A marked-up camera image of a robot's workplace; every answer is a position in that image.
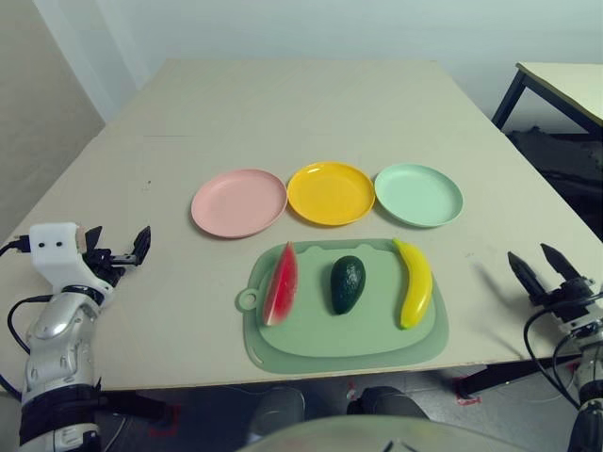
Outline grey robot right leg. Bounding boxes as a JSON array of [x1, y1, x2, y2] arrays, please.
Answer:
[[347, 385, 430, 421]]

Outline grey robot leg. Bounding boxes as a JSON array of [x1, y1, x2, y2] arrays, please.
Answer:
[[253, 385, 305, 442], [347, 385, 430, 421]]

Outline yellow banana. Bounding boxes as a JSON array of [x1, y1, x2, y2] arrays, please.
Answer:
[[392, 237, 433, 331]]

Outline grey robot torso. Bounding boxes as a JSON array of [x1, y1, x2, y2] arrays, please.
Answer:
[[244, 413, 519, 452]]

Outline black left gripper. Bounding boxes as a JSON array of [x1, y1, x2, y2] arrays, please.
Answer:
[[84, 225, 153, 289]]

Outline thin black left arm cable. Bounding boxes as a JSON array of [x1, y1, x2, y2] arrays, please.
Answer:
[[6, 294, 54, 355]]

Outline yellow round plate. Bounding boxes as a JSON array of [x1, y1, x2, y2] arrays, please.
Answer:
[[286, 160, 377, 228]]

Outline pink round plate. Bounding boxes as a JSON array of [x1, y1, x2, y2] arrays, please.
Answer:
[[190, 168, 289, 240]]

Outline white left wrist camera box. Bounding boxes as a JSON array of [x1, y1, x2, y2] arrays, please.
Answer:
[[28, 221, 114, 297]]

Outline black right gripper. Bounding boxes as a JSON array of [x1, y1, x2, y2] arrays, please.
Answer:
[[507, 243, 603, 331]]

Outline dark green avocado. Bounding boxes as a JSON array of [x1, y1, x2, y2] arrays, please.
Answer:
[[329, 255, 367, 316]]

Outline red watermelon slice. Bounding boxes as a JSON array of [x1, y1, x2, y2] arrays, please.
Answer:
[[262, 241, 300, 327]]

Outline green silicone cutting mat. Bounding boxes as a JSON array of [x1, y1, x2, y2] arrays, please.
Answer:
[[236, 238, 450, 376]]

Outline beige side table black legs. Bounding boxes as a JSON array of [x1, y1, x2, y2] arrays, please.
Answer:
[[492, 60, 603, 137]]

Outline black floor mat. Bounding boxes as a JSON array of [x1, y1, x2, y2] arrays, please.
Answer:
[[506, 125, 603, 218]]

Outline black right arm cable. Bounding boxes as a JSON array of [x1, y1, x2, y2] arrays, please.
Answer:
[[523, 291, 603, 412]]

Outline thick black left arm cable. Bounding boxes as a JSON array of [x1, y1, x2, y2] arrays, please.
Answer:
[[0, 234, 32, 258]]

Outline mint green round plate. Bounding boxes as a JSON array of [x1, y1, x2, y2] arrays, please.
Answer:
[[374, 163, 464, 229]]

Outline grey robot left leg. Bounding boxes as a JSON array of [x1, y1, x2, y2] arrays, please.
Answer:
[[253, 385, 305, 442]]

